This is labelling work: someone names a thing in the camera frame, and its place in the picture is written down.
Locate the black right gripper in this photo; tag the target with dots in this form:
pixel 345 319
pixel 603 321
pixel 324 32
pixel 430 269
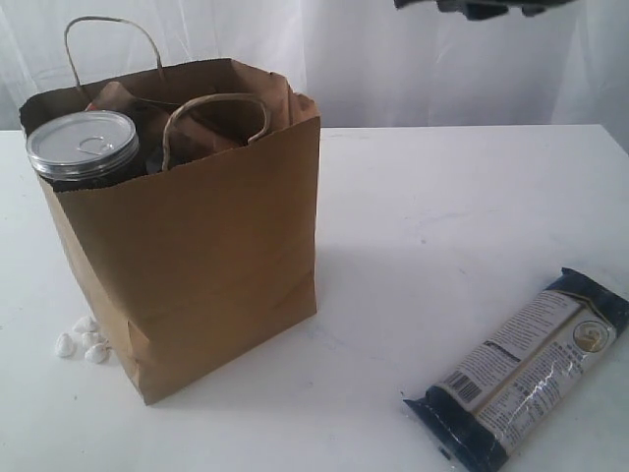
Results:
pixel 482 10

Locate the brown pouch with orange label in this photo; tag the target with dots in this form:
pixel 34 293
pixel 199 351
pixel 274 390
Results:
pixel 206 126

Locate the brown paper shopping bag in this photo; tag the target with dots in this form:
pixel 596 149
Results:
pixel 188 268

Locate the dark can with pull-tab lid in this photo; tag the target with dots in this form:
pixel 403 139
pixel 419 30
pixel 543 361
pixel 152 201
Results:
pixel 86 150

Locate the long noodle package black ends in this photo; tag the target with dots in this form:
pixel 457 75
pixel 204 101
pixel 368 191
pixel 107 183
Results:
pixel 481 411

